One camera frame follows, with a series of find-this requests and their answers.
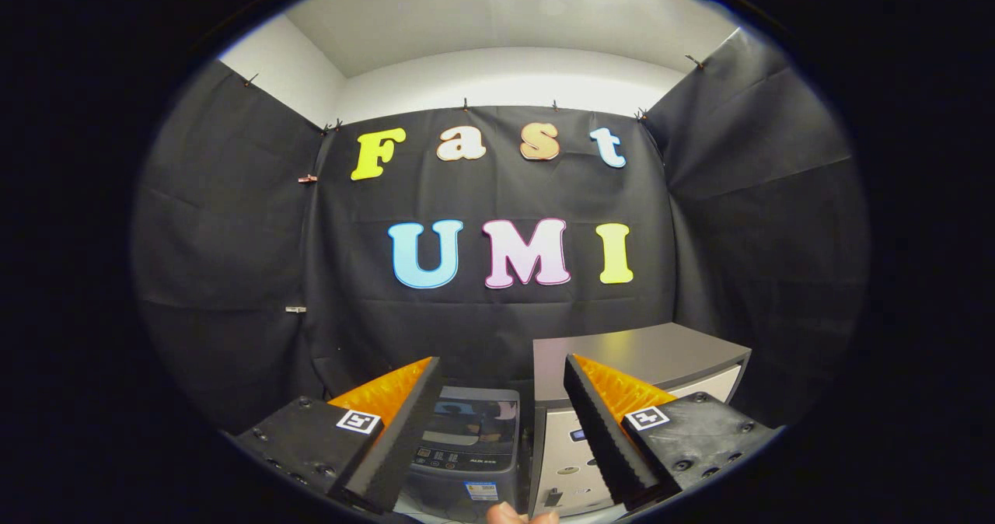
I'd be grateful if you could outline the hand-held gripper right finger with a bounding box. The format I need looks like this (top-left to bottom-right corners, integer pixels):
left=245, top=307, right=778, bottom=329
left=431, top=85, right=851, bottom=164
left=563, top=353, right=782, bottom=512

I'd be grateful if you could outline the grey cabinet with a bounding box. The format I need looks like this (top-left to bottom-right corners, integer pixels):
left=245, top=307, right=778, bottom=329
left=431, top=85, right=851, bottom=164
left=529, top=322, right=752, bottom=519

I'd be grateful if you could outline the black backdrop cloth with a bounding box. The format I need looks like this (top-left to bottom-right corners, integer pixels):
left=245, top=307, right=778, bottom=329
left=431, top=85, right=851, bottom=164
left=132, top=28, right=870, bottom=431

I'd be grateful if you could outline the dark grey washing machine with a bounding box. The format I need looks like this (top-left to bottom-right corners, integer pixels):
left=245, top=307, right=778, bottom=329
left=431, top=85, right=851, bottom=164
left=396, top=386, right=523, bottom=523

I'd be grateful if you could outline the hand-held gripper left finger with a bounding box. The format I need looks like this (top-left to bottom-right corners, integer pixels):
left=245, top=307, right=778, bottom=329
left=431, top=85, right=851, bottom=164
left=233, top=356, right=444, bottom=515

